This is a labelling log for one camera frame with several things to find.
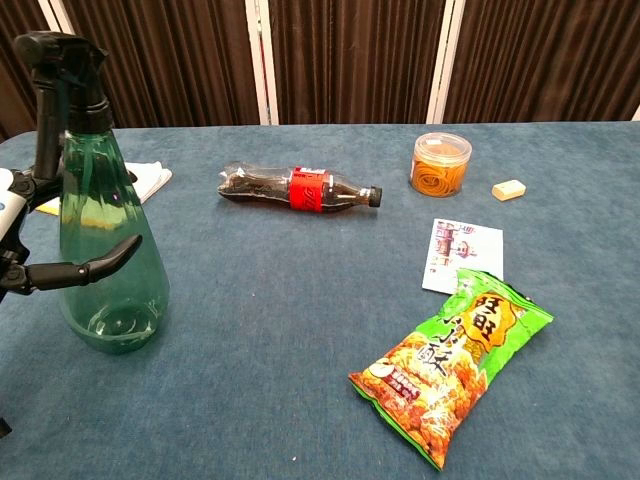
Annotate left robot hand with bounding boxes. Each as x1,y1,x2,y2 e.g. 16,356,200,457
0,167,144,439

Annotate green spray bottle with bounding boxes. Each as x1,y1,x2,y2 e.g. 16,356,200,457
13,31,171,355

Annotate cola bottle red label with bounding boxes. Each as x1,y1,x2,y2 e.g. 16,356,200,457
217,162,384,214

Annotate white notepad yellow edge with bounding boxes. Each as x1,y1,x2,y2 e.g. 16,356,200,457
35,160,174,217

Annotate blue table mat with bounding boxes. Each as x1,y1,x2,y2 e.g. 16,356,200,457
0,118,640,480

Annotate clear jar of rubber bands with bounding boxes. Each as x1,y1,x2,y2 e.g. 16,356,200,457
410,131,474,198

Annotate white printed card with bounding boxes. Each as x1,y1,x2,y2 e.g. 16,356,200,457
421,218,505,295

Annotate green snack bag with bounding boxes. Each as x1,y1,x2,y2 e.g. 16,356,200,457
348,268,555,472

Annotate cream eraser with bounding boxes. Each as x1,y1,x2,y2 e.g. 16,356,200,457
491,179,528,202

